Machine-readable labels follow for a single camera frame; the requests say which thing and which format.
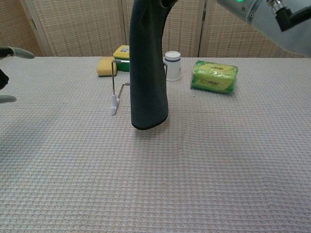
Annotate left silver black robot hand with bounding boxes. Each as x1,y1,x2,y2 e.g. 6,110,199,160
0,46,35,104

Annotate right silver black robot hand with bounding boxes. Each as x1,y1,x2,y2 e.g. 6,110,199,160
159,0,178,8

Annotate yellow and dark towel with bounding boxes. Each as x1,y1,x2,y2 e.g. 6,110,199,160
129,0,169,131

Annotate white paper cup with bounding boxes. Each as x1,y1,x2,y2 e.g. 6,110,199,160
164,50,182,82

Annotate green container with yellow lid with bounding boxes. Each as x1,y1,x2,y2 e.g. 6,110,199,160
113,45,131,72

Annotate beige folding screen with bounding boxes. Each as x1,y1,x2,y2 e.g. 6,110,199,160
0,0,311,60

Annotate yellow sponge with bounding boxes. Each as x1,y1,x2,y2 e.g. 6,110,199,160
96,57,119,78

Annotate green tissue pack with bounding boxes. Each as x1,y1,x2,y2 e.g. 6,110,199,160
190,60,239,94

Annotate grey woven tablecloth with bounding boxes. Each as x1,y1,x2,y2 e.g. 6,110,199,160
0,56,311,233

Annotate metal wire rack stand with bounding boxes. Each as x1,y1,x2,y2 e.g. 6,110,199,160
110,59,168,116

